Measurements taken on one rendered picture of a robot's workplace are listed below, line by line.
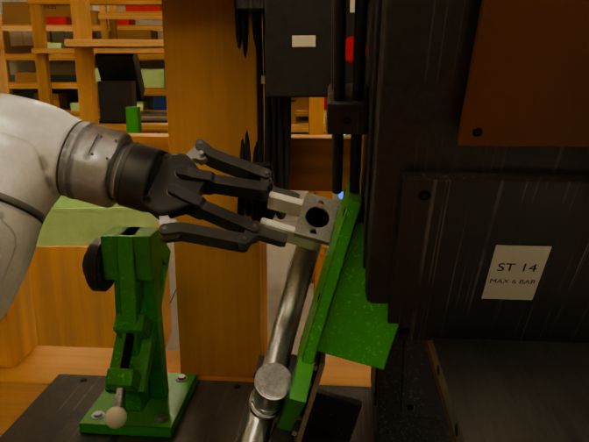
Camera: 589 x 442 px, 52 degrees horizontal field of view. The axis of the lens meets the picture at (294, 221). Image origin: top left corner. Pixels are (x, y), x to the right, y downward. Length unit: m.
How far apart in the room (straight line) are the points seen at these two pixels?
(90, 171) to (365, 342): 0.34
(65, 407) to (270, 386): 0.45
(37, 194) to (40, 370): 0.51
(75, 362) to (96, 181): 0.54
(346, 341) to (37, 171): 0.37
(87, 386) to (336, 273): 0.58
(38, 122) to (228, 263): 0.40
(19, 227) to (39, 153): 0.08
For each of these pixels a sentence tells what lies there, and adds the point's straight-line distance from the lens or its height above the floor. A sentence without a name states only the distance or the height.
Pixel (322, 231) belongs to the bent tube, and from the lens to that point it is 0.66.
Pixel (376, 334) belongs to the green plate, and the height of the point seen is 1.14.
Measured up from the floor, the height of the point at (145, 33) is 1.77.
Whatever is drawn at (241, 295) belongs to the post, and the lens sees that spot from 0.99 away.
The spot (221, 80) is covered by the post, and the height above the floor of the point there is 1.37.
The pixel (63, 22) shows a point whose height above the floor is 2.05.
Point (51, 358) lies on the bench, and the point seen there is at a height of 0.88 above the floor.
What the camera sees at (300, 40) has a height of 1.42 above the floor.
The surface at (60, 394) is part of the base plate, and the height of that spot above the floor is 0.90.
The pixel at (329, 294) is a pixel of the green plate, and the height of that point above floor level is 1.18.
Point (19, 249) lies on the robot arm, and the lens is 0.70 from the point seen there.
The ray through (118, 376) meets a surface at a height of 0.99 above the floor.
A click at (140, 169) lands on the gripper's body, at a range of 0.68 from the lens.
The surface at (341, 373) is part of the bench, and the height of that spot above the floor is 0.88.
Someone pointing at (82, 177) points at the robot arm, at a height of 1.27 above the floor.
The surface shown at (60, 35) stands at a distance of 11.17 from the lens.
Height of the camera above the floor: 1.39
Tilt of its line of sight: 14 degrees down
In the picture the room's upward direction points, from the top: straight up
